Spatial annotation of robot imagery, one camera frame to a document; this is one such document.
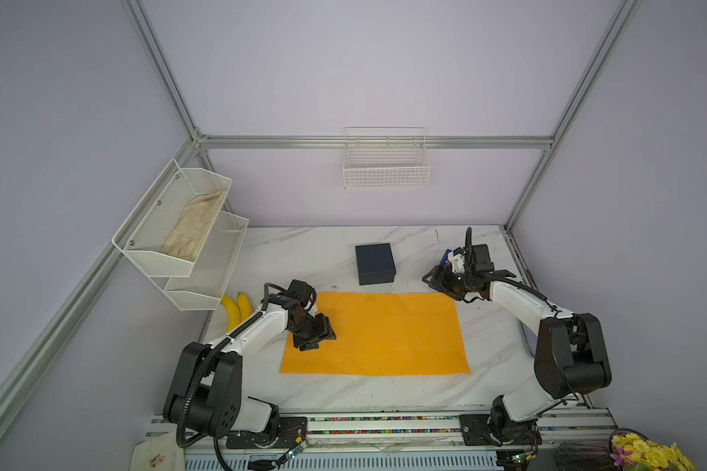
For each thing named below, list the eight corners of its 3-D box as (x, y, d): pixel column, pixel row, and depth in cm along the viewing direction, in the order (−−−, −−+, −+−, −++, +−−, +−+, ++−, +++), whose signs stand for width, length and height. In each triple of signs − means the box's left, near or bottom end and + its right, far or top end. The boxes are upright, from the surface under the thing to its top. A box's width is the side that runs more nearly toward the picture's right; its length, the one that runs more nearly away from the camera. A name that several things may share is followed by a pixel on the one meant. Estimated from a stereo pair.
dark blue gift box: (360, 286, 104) (360, 273, 98) (356, 258, 113) (355, 245, 107) (394, 282, 105) (396, 270, 100) (388, 255, 114) (389, 242, 108)
